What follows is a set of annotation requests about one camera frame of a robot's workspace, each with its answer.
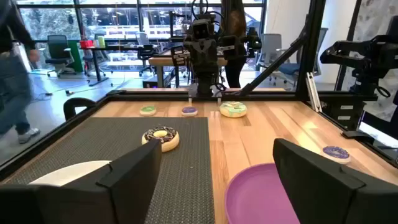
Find silver aluminium bar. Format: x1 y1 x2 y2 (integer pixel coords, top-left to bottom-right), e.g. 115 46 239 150
305 72 323 113

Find black frame bracket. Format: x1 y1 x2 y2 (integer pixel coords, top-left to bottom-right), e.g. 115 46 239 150
341 129 376 146

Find small purple sprinkled donut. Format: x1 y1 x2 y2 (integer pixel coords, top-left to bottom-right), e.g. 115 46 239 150
181 106 198 117
322 145 351 165

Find black office table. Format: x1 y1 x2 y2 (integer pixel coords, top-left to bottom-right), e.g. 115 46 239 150
79 44 147 87

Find black office chair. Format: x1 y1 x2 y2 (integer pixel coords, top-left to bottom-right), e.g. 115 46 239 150
136 31 157 77

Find black machine part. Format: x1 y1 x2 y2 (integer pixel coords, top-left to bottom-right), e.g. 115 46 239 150
218 35 239 60
170 45 188 67
245 27 262 58

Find white round plate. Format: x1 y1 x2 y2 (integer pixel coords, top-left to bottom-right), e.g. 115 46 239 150
29 160 112 187

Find grey chair blue seat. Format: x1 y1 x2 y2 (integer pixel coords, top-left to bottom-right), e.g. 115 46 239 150
257 33 301 88

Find person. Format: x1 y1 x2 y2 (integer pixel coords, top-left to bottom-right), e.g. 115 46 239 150
0 0 42 144
221 0 249 89

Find grey woven table mat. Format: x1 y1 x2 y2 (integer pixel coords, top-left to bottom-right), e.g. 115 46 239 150
2 116 216 224

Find green panel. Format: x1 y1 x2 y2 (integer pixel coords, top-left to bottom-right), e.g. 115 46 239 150
67 40 85 73

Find lit white screen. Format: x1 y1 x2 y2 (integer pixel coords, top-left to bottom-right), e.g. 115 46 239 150
357 110 398 151

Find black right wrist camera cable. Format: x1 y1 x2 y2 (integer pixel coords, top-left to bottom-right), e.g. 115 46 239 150
190 0 210 21

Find purple round plate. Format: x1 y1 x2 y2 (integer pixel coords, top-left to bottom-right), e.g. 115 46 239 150
224 162 301 224

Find dark office chair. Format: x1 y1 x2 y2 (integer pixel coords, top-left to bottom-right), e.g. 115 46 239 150
45 34 78 78

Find wooden office table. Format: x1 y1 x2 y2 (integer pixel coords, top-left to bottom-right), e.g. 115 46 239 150
148 57 228 88

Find black curved clamp handle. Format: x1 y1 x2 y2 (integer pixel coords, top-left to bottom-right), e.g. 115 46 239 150
63 97 97 121

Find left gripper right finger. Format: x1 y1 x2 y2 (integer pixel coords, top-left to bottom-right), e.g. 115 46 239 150
273 138 398 224

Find large green iced donut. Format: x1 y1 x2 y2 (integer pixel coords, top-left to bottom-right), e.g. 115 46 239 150
219 101 248 119

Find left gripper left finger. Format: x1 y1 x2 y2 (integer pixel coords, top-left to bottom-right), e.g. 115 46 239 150
0 138 163 224

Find grey office chair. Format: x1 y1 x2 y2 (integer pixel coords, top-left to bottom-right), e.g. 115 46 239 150
312 27 329 77

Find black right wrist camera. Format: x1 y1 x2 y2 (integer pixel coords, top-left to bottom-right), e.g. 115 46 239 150
192 19 214 41

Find black box white labels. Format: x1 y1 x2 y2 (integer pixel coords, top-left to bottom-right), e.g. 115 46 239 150
323 99 368 131

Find small green iced donut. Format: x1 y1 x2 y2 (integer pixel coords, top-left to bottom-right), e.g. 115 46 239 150
139 105 157 117

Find large chocolate sprinkled donut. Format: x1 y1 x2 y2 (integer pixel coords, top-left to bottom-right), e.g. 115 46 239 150
141 125 180 153

